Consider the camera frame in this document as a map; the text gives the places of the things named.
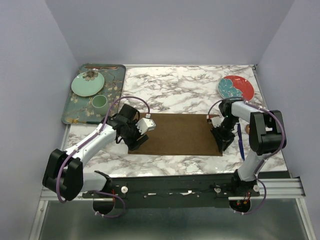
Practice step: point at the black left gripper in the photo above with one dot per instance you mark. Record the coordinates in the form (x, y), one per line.
(133, 144)

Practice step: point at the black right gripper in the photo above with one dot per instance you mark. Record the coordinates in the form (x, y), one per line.
(223, 141)

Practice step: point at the brown fabric napkin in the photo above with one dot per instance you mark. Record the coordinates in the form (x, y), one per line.
(179, 135)

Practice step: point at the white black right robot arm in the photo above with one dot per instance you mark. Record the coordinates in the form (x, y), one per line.
(266, 138)

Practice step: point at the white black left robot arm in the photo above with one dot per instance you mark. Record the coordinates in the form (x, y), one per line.
(64, 173)

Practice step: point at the copper spoon on table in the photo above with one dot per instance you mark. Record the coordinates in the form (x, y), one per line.
(247, 128)

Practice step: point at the mint green cup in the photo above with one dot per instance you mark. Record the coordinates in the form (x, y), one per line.
(100, 104)

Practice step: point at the red and teal plate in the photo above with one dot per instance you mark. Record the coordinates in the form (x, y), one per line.
(235, 86)

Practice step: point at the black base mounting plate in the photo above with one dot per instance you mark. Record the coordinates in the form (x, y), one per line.
(178, 191)

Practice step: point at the mint green floral plate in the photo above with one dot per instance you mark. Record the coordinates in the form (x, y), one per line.
(88, 83)

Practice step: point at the copper spoon on tray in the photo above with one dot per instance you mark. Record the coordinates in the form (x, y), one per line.
(101, 68)

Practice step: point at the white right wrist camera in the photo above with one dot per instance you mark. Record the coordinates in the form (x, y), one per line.
(214, 120)

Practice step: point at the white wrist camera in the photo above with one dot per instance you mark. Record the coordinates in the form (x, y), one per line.
(144, 125)
(214, 120)

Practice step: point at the blue handled knife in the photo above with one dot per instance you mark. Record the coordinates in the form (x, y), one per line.
(240, 141)

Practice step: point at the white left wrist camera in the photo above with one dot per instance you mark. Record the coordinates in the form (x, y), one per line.
(144, 125)

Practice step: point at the gold fork green handle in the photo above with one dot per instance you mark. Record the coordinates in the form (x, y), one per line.
(76, 121)

